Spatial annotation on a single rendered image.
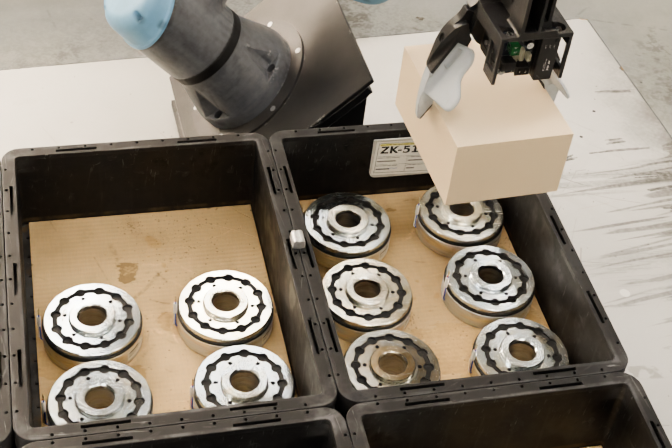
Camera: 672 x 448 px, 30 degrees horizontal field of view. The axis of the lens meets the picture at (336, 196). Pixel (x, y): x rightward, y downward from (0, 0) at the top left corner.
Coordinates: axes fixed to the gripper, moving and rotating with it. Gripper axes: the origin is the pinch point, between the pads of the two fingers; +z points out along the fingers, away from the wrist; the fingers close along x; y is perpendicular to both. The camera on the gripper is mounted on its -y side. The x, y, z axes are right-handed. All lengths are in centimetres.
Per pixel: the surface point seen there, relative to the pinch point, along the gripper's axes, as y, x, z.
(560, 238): 4.2, 10.9, 16.8
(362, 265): -2.3, -9.1, 24.0
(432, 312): 3.7, -2.3, 26.8
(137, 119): -50, -27, 40
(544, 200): -1.8, 11.5, 16.9
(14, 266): -4, -47, 18
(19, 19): -177, -36, 111
